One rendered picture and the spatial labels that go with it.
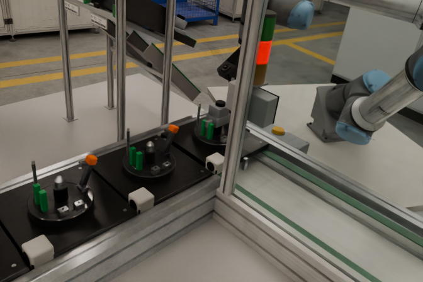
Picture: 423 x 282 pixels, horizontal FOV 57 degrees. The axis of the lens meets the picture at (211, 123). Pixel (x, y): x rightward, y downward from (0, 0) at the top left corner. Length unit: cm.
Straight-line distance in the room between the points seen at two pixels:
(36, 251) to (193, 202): 37
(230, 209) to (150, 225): 22
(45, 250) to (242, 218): 45
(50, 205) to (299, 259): 56
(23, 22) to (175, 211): 430
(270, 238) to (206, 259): 16
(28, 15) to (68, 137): 373
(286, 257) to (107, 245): 40
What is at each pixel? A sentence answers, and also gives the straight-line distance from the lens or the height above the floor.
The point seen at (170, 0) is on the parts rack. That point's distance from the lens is 117.
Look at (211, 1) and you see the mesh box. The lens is 599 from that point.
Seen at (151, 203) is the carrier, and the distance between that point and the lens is 95.
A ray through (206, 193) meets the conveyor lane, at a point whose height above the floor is 96.
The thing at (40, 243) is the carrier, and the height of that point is 99.
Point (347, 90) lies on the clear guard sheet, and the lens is 74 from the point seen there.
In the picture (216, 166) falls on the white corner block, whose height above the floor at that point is 98.
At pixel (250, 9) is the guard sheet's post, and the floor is 142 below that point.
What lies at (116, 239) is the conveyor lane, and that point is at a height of 96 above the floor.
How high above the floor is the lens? 160
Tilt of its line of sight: 29 degrees down
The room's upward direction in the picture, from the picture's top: 7 degrees clockwise
